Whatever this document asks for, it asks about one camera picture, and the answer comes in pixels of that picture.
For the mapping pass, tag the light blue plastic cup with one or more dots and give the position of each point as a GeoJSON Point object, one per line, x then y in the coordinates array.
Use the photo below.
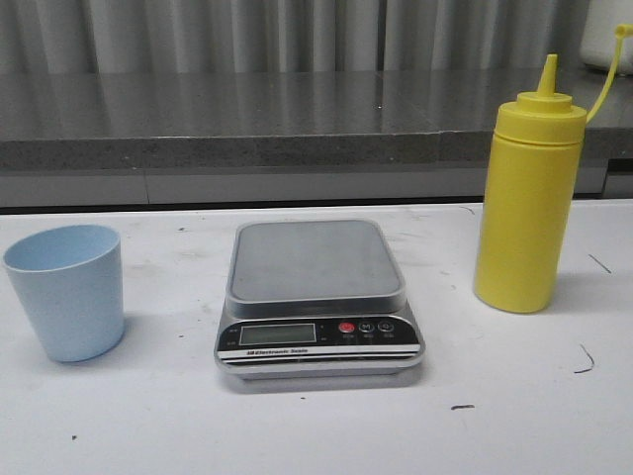
{"type": "Point", "coordinates": [70, 284]}

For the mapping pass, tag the silver electronic kitchen scale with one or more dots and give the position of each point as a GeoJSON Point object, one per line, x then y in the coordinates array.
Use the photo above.
{"type": "Point", "coordinates": [315, 298]}

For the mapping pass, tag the white rice cooker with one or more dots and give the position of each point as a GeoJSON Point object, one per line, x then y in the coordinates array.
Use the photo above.
{"type": "Point", "coordinates": [598, 39]}

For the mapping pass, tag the yellow squeeze bottle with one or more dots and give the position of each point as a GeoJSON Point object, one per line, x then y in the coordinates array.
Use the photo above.
{"type": "Point", "coordinates": [535, 154]}

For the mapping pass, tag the grey stone counter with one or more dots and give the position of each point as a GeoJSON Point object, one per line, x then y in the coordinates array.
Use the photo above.
{"type": "Point", "coordinates": [142, 121]}

